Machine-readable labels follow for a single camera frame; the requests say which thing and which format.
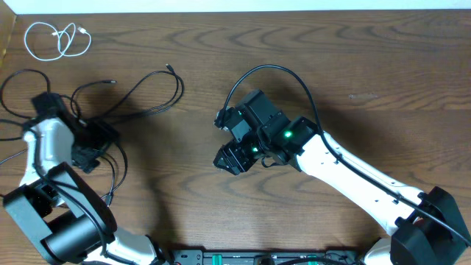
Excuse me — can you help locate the white cable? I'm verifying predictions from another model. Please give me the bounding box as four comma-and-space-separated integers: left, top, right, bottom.
23, 21, 93, 63

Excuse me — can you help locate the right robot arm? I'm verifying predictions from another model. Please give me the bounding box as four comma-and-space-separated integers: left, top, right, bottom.
213, 90, 470, 264

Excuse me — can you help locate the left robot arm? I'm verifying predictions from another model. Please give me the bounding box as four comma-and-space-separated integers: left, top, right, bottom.
3, 92, 173, 264

